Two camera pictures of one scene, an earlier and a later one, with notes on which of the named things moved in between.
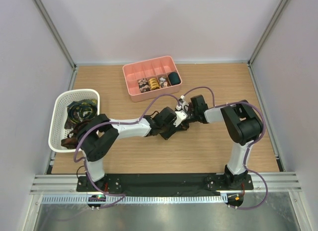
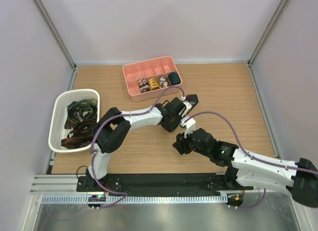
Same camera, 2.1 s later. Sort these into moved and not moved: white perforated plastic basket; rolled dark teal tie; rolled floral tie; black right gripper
Moved: black right gripper
Not moved: rolled dark teal tie; rolled floral tie; white perforated plastic basket
